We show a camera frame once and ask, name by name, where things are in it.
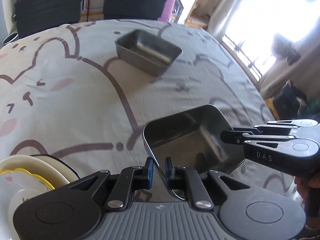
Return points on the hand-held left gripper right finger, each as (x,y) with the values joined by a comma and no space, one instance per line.
(168,172)

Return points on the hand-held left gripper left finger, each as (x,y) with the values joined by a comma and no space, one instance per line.
(150,173)

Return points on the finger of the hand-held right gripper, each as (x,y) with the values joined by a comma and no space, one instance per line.
(235,137)
(262,127)

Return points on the large square steel tray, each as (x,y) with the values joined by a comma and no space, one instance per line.
(190,135)

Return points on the small rectangular steel tray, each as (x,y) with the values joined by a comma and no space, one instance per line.
(150,47)

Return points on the person's right hand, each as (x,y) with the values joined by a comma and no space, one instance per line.
(301,188)

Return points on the bear-print tablecloth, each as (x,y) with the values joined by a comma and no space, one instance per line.
(75,105)

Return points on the beige curtain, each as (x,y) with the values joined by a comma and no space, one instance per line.
(225,12)

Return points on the pink box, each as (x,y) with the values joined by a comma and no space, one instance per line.
(170,2)

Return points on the dark upholstered chair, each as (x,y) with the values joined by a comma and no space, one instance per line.
(135,0)
(47,7)

